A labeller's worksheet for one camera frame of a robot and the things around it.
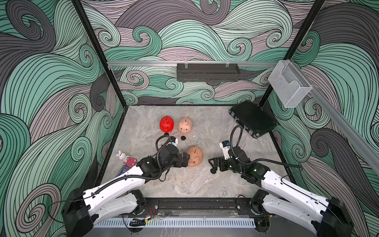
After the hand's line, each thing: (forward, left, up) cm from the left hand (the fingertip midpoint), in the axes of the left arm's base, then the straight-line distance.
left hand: (183, 154), depth 76 cm
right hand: (-1, -17, -5) cm, 18 cm away
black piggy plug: (+20, +1, -15) cm, 25 cm away
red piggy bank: (+25, +12, -7) cm, 29 cm away
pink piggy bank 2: (+3, -7, -6) cm, 10 cm away
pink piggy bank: (+24, -1, -7) cm, 25 cm away
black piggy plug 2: (-4, -18, -15) cm, 23 cm away
